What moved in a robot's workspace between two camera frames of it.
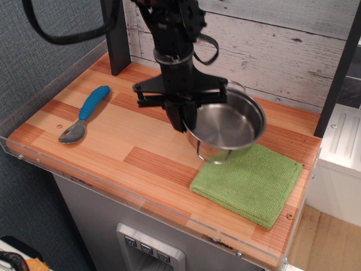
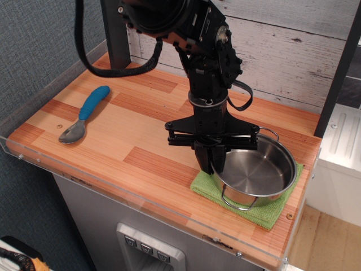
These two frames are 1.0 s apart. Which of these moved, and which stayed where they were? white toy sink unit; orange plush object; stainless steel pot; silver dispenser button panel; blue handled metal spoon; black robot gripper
Moved: stainless steel pot; black robot gripper
Stayed: silver dispenser button panel; orange plush object; white toy sink unit; blue handled metal spoon
